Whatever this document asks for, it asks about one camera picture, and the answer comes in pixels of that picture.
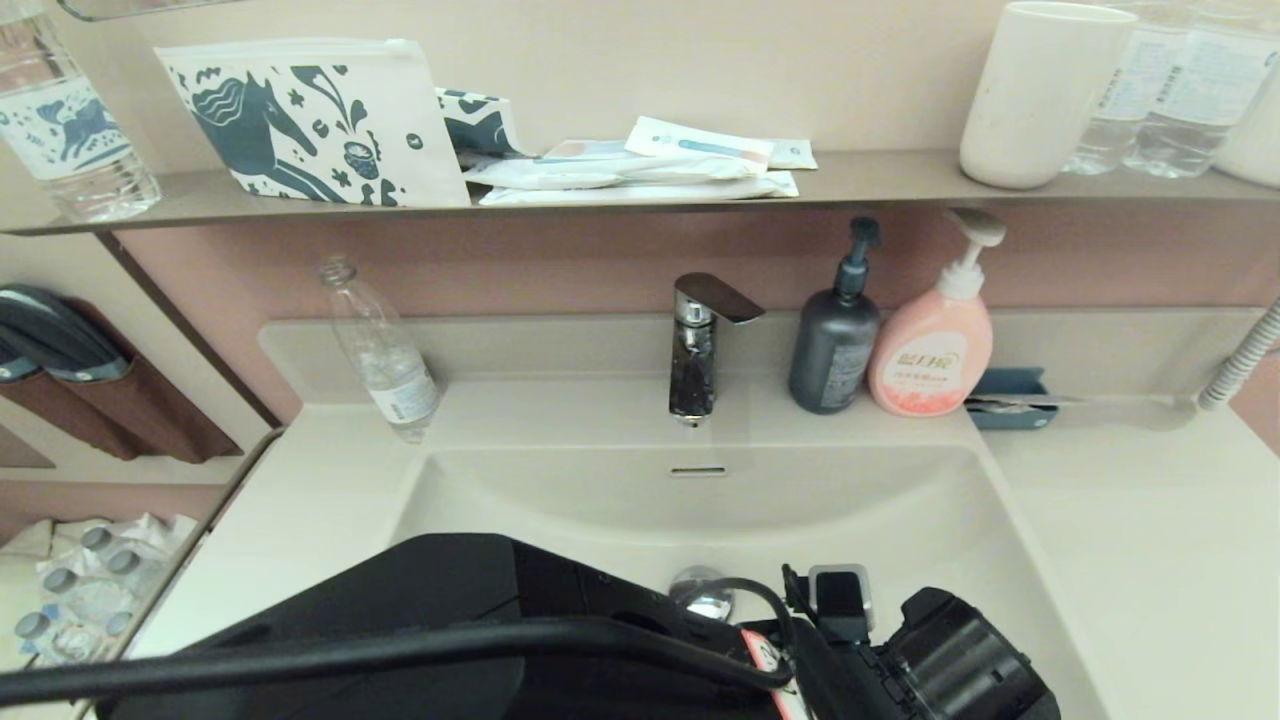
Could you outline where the chrome sink faucet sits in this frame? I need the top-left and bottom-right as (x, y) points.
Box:
(668, 272), (767, 429)

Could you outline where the white ceramic sink basin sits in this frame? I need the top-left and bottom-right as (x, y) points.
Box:
(390, 440), (1113, 720)

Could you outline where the long flat white packet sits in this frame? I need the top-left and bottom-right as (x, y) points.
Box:
(480, 170), (801, 206)

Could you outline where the dark grey pump bottle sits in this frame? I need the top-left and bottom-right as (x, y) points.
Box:
(787, 217), (883, 416)

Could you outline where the white wrapped toiletry packet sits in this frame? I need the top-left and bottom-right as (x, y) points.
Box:
(463, 138), (773, 191)

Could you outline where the blue striped white sachet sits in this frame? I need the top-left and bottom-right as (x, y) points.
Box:
(626, 115), (777, 169)

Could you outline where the chrome drain stopper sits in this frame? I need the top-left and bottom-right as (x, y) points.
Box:
(668, 565), (736, 623)

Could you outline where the clear empty plastic bottle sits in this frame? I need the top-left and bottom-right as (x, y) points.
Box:
(320, 256), (442, 443)

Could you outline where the small horse print pouch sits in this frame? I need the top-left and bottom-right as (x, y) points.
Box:
(437, 86), (541, 166)

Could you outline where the pink soap pump bottle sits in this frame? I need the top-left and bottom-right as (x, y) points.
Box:
(866, 209), (1008, 419)

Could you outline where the small blue tray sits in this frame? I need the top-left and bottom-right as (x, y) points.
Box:
(963, 367), (1059, 432)

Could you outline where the large horse print pouch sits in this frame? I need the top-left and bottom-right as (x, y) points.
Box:
(153, 37), (473, 208)

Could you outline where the white plastic cup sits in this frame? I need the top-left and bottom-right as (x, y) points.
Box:
(958, 2), (1139, 191)

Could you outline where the white label water bottle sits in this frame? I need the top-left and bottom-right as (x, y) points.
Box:
(1123, 0), (1280, 181)
(1063, 0), (1191, 177)

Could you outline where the shrink-wrapped water bottle pack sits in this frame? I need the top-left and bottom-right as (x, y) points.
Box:
(0, 512), (201, 681)

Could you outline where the horse label water bottle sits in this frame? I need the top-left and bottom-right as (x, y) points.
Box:
(0, 0), (163, 222)

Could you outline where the taupe wall shelf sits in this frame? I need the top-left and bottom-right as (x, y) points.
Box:
(0, 148), (1280, 236)

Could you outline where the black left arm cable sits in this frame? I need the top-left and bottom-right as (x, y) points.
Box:
(0, 577), (799, 709)

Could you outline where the white corrugated hose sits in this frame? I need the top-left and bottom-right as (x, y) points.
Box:
(1195, 297), (1280, 412)

